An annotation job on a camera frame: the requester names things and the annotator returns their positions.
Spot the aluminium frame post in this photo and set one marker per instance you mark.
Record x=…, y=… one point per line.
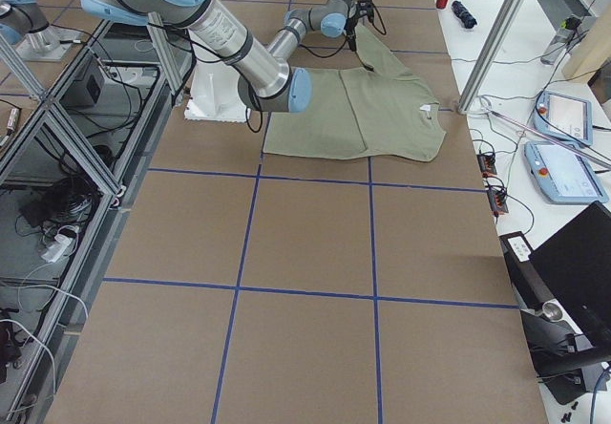
x=503, y=22

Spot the aluminium frame cabinet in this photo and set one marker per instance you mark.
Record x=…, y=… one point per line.
x=88, y=126

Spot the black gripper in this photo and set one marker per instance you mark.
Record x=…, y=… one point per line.
x=352, y=27

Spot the blue teach pendant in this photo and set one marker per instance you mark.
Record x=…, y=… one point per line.
x=564, y=117
x=561, y=175

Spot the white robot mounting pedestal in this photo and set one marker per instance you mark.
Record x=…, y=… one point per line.
x=214, y=88

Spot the blue teach pendant near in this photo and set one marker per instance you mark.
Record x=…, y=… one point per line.
x=561, y=175

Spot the white power strip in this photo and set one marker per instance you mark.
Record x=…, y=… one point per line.
x=60, y=247

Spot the black laptop computer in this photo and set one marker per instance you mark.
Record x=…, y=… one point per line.
x=575, y=265

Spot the long metal grabber stick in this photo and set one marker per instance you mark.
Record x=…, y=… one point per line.
x=488, y=108

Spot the blue teach pendant far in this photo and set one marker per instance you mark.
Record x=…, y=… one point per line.
x=564, y=117

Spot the olive green long-sleeve shirt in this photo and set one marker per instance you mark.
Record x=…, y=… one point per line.
x=370, y=110

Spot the folded dark blue umbrella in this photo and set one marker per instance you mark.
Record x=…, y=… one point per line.
x=466, y=19

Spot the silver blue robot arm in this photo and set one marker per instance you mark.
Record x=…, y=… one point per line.
x=335, y=19
x=267, y=82

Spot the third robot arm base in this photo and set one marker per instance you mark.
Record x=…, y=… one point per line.
x=25, y=26

